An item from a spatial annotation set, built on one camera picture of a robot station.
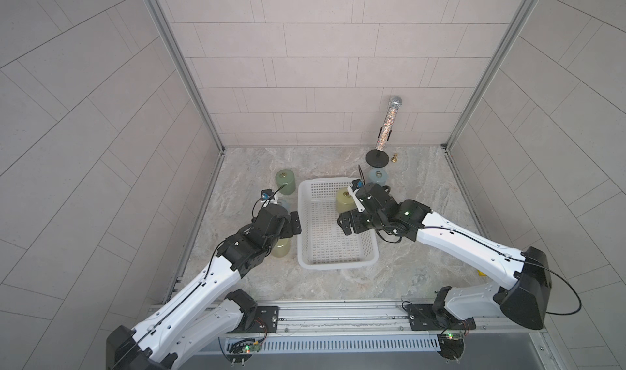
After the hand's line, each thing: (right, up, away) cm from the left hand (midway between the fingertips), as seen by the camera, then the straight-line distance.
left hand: (291, 215), depth 77 cm
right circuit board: (+47, -35, -9) cm, 59 cm away
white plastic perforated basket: (+10, -12, +8) cm, 17 cm away
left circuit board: (-12, -34, -13) cm, 38 cm away
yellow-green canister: (-4, -11, +2) cm, 12 cm away
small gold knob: (+43, +19, +35) cm, 58 cm away
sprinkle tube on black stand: (+36, +20, +34) cm, 53 cm away
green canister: (-5, +11, +18) cm, 22 cm away
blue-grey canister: (-5, +2, +12) cm, 13 cm away
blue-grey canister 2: (+32, +12, +19) cm, 39 cm away
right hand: (+18, -1, -1) cm, 18 cm away
